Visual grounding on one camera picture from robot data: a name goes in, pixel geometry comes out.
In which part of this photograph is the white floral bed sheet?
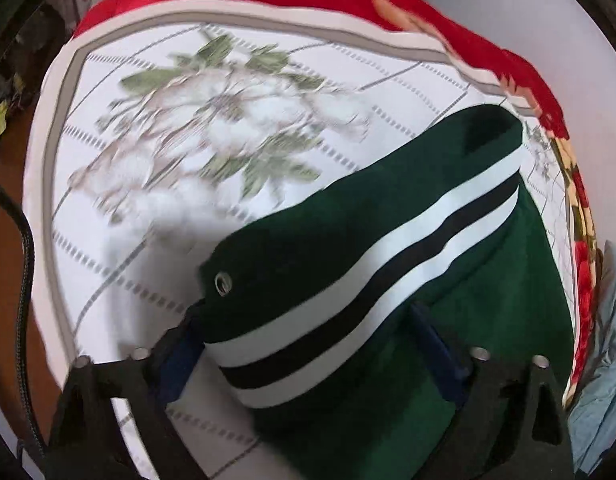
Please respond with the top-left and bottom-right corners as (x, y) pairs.
(24, 0), (576, 479)

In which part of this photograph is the green white varsity jacket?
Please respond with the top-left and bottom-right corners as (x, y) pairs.
(201, 105), (573, 479)

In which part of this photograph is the red floral blanket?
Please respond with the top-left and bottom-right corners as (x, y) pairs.
(76, 0), (597, 404)

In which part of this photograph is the light blue quilt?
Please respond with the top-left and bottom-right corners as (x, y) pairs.
(568, 240), (616, 474)

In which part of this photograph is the black braided cable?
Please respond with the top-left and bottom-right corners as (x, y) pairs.
(0, 184), (49, 456)

